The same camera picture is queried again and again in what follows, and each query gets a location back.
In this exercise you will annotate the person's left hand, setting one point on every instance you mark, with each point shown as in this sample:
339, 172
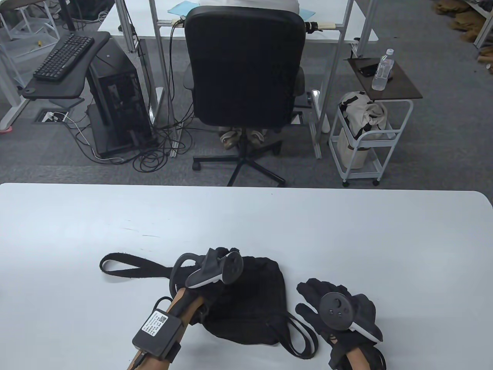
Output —
227, 249

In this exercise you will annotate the person's right hand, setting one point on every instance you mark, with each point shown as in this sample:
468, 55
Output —
327, 289

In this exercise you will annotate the grey VR controller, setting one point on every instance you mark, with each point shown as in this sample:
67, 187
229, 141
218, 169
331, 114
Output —
335, 311
215, 271

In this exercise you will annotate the black fabric backpack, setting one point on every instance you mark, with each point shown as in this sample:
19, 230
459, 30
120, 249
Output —
254, 296

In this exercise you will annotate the person's right forearm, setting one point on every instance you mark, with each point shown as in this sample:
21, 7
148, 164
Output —
356, 360

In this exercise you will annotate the person's left forearm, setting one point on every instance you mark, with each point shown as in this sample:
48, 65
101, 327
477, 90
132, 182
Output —
185, 308

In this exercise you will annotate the white rolling cart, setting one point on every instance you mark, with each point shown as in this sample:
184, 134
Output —
366, 173

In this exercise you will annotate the black office chair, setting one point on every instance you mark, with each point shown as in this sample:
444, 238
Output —
242, 69

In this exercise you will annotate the black computer tower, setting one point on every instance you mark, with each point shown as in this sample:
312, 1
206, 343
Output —
115, 100

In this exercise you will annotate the brown side table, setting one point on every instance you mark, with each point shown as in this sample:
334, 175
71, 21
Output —
400, 83

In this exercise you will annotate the black phone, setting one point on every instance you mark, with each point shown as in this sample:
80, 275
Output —
368, 70

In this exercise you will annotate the clear plastic water bottle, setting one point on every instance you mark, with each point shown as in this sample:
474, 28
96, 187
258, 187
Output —
382, 73

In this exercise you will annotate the floor outlet box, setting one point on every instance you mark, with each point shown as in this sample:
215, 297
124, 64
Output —
40, 115

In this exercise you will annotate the black keyboard tray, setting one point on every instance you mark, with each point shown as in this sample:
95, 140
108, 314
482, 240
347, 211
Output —
57, 89

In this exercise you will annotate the beige power strip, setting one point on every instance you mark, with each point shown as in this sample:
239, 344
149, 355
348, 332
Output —
179, 19
327, 26

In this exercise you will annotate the blue paper sheet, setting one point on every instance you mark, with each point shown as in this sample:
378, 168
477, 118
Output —
184, 7
308, 13

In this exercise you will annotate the black keyboard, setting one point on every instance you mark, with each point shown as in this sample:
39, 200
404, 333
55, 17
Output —
63, 58

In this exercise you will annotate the white desk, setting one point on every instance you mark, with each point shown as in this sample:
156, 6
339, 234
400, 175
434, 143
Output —
327, 17

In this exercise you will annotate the white desk leg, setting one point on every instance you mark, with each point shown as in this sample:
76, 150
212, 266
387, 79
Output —
15, 104

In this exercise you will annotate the white storage shelf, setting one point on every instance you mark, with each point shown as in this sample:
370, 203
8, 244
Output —
483, 32

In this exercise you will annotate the pile of brown cardboard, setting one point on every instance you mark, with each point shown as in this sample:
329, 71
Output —
464, 19

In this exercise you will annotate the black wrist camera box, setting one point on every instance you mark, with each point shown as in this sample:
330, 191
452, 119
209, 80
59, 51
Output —
156, 331

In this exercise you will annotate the aluminium profile frame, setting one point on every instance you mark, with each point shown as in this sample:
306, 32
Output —
161, 58

